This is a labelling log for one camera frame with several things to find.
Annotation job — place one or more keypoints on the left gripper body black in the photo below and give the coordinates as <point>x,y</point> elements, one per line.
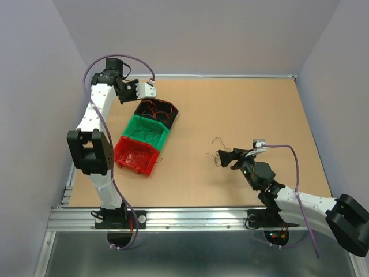
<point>128,92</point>

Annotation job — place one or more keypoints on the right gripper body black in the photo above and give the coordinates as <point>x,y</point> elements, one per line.
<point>245,164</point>

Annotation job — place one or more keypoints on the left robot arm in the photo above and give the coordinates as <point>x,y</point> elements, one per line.
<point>91,145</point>

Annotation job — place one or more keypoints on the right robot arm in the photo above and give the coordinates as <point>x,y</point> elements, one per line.
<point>342,218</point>

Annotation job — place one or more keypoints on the black plastic bin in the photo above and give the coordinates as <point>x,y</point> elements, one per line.
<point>157,110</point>

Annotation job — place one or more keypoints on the green plastic bin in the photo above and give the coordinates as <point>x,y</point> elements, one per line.
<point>147,131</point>

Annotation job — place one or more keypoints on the red plastic bin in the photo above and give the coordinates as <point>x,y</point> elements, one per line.
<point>135,155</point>

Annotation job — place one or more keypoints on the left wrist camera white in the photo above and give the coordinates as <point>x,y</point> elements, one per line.
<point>145,90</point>

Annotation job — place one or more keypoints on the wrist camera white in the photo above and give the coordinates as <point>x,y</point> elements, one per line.
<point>145,90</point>
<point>259,146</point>

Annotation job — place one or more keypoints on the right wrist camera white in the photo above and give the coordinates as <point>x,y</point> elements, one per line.
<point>259,146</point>

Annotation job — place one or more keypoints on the aluminium mounting rail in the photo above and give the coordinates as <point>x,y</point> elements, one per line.
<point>159,219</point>

